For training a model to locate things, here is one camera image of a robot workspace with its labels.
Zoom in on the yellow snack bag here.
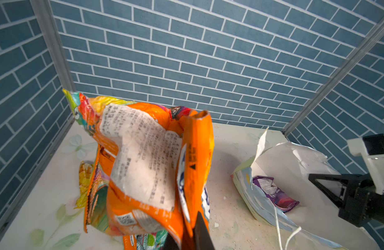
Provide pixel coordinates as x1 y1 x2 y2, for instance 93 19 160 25
75 161 94 208

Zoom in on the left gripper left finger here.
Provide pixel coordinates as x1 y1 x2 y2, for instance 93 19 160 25
162 234 179 250

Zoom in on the purple snack packet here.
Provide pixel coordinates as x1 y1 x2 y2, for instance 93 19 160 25
252 176 300 213

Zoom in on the green floral paper bag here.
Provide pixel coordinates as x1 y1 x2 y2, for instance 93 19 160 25
232 130 378 250

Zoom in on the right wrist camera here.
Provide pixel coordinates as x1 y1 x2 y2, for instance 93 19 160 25
347 133 384 195

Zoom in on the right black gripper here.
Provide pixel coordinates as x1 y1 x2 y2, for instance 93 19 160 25
308 174 384 227

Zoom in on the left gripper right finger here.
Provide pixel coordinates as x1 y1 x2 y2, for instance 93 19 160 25
194 212 215 250

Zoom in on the teal Fox's blossom candy bag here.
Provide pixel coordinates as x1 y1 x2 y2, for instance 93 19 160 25
136 230 168 250

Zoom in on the orange Fox's candy bag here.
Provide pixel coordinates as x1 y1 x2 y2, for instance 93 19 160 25
64 90 214 250
123 235 137 250

